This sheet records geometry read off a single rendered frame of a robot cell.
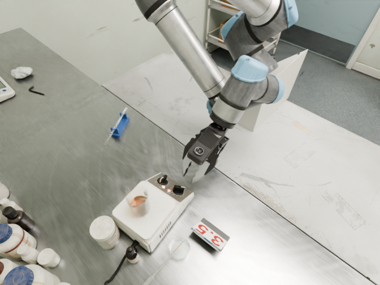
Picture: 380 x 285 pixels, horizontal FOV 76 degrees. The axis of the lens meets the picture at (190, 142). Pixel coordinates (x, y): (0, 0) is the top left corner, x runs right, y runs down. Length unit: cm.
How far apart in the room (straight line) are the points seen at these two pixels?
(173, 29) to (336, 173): 67
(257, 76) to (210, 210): 39
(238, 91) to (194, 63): 17
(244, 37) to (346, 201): 62
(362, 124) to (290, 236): 209
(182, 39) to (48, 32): 134
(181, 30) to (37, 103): 72
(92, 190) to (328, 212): 70
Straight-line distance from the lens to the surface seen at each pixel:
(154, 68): 124
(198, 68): 69
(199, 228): 69
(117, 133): 92
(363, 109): 293
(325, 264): 77
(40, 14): 188
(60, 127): 103
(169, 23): 69
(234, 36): 95
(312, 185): 87
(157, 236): 65
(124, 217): 65
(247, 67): 58
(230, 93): 59
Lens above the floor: 157
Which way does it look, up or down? 49 degrees down
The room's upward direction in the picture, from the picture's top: 2 degrees clockwise
